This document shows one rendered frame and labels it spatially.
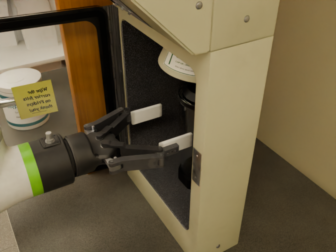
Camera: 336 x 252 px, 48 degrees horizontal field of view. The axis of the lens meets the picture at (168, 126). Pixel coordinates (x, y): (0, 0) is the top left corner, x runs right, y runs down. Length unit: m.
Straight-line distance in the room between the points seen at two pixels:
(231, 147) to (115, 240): 0.36
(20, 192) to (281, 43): 0.71
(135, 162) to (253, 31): 0.29
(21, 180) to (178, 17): 0.36
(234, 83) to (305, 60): 0.44
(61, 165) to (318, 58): 0.62
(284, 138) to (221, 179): 0.47
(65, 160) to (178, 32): 0.30
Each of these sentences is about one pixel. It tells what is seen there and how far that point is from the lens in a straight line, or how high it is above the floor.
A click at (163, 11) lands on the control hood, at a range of 0.44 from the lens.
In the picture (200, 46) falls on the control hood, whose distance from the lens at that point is 0.48.
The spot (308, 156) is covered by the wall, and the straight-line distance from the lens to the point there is 1.06.
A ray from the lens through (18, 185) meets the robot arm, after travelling 0.64.
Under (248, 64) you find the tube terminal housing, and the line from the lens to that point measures 0.55.
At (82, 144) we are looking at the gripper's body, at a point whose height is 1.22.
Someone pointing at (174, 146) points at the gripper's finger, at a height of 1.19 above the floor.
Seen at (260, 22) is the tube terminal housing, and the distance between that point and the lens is 0.54.
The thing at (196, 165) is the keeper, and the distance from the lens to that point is 0.62.
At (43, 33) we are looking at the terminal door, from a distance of 0.74.
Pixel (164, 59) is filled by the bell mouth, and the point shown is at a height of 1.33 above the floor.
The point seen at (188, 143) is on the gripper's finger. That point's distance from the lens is 0.71.
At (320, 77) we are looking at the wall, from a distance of 0.96.
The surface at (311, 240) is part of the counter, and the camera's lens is 0.90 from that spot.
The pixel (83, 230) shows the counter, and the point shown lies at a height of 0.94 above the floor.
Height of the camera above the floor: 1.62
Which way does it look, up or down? 36 degrees down
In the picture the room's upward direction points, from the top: straight up
